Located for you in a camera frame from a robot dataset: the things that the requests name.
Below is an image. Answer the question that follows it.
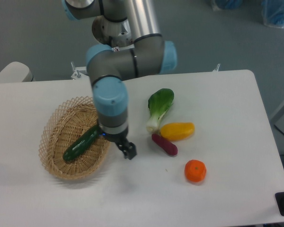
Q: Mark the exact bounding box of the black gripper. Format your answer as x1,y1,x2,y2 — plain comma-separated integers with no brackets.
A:
98,124,137,160

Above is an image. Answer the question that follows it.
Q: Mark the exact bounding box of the green cucumber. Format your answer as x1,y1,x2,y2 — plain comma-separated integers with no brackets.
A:
62,124,99,162

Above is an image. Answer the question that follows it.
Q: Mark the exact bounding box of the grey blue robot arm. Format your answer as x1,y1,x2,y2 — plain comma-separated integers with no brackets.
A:
62,0,177,159

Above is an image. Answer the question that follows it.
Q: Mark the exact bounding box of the woven wicker basket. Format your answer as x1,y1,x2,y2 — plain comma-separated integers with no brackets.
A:
39,96,110,180

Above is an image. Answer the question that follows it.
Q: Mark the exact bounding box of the purple sweet potato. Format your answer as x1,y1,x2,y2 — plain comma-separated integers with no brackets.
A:
151,133,178,156

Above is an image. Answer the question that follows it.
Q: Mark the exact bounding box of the yellow mango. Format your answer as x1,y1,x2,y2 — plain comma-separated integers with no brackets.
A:
160,122,195,141

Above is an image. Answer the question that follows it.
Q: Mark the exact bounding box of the green bok choy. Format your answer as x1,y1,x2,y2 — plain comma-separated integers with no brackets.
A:
146,88,174,133

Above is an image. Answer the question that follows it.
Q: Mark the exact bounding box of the orange tangerine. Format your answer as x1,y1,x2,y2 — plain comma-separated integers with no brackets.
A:
184,160,207,183

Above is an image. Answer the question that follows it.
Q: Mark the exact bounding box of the white chair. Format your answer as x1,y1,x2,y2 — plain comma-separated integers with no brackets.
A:
0,61,36,84

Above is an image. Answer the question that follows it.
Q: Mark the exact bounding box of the blue plastic bag left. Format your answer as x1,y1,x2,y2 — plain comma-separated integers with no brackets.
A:
210,0,243,11

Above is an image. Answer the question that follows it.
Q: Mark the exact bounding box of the blue plastic bag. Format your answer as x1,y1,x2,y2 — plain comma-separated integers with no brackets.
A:
210,0,243,11
261,0,284,28

